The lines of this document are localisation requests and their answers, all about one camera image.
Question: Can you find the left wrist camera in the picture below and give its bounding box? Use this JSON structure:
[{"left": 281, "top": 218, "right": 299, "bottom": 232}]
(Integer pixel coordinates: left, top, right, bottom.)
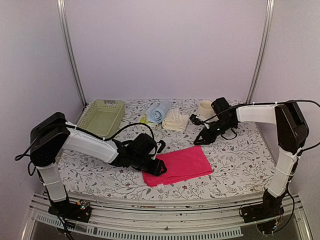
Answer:
[{"left": 156, "top": 140, "right": 166, "bottom": 154}]

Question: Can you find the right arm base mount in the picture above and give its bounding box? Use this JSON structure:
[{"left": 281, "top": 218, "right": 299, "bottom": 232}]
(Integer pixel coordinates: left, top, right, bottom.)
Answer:
[{"left": 239, "top": 200, "right": 284, "bottom": 235}]

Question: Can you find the cream ceramic mug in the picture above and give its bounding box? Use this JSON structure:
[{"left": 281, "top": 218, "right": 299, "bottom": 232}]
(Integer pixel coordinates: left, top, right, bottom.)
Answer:
[{"left": 197, "top": 100, "right": 215, "bottom": 119}]

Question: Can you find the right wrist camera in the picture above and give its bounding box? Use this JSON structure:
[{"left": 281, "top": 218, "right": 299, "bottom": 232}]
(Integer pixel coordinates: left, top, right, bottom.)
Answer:
[{"left": 189, "top": 114, "right": 210, "bottom": 129}]

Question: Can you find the blue rolled towel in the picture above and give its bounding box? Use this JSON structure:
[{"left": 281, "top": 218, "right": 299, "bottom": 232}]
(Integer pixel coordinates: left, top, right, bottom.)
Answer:
[{"left": 145, "top": 100, "right": 172, "bottom": 124}]

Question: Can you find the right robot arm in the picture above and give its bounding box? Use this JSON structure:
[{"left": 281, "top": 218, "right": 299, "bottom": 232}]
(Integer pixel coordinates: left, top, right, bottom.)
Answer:
[{"left": 189, "top": 97, "right": 309, "bottom": 218}]

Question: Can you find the cream rolled towel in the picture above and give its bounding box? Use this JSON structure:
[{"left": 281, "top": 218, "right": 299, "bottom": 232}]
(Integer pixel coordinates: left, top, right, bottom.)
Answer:
[{"left": 161, "top": 108, "right": 189, "bottom": 132}]

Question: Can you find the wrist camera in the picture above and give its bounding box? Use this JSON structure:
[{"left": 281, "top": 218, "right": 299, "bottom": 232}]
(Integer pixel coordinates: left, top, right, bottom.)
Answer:
[
  {"left": 156, "top": 140, "right": 166, "bottom": 154},
  {"left": 189, "top": 114, "right": 210, "bottom": 129}
]

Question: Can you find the green plastic basket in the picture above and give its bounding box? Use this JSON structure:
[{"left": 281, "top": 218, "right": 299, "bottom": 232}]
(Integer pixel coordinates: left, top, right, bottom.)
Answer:
[{"left": 75, "top": 99, "right": 125, "bottom": 142}]

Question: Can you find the aluminium post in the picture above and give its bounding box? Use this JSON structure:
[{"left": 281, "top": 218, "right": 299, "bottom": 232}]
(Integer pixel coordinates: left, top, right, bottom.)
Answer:
[
  {"left": 245, "top": 0, "right": 275, "bottom": 104},
  {"left": 56, "top": 0, "right": 87, "bottom": 107}
]

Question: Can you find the right aluminium post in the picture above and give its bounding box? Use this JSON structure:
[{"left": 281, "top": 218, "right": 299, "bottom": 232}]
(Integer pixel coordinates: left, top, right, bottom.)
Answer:
[{"left": 245, "top": 0, "right": 275, "bottom": 104}]

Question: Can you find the green white towel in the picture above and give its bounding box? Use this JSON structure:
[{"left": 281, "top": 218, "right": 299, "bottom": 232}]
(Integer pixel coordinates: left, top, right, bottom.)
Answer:
[{"left": 138, "top": 114, "right": 162, "bottom": 131}]

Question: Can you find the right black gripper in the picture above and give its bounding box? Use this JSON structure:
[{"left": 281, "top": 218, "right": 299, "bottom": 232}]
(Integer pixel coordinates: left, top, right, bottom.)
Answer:
[{"left": 194, "top": 117, "right": 236, "bottom": 145}]

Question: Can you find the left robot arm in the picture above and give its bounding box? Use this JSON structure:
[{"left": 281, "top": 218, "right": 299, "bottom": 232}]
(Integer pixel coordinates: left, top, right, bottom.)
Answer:
[{"left": 29, "top": 112, "right": 167, "bottom": 217}]

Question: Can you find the left black cable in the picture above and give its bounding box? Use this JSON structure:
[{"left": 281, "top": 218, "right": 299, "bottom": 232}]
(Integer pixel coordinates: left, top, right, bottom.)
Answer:
[{"left": 14, "top": 121, "right": 155, "bottom": 176}]

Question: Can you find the left aluminium post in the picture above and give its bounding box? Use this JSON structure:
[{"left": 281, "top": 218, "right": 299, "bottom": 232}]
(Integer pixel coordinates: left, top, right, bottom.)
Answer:
[{"left": 56, "top": 0, "right": 87, "bottom": 107}]

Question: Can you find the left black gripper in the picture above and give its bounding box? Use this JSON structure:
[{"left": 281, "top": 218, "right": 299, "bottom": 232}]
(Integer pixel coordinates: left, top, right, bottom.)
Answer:
[{"left": 132, "top": 154, "right": 167, "bottom": 177}]

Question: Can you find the pink towel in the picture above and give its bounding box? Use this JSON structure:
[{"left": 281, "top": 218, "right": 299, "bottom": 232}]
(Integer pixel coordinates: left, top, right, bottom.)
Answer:
[{"left": 142, "top": 146, "right": 213, "bottom": 187}]

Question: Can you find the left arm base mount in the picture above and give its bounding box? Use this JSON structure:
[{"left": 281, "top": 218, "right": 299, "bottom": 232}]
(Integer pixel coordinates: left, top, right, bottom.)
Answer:
[{"left": 48, "top": 199, "right": 92, "bottom": 223}]

